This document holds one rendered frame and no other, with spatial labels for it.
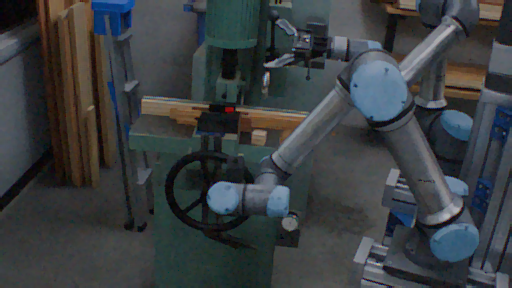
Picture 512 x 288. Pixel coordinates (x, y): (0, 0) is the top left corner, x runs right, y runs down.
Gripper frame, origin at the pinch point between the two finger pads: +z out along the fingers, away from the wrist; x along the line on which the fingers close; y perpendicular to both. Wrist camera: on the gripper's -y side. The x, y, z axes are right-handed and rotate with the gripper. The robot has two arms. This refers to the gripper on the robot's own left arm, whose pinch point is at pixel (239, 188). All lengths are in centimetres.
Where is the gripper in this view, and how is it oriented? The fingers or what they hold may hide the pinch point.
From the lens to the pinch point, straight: 173.4
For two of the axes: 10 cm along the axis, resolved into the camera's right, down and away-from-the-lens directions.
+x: 9.9, 0.6, -1.0
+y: -0.7, 9.9, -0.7
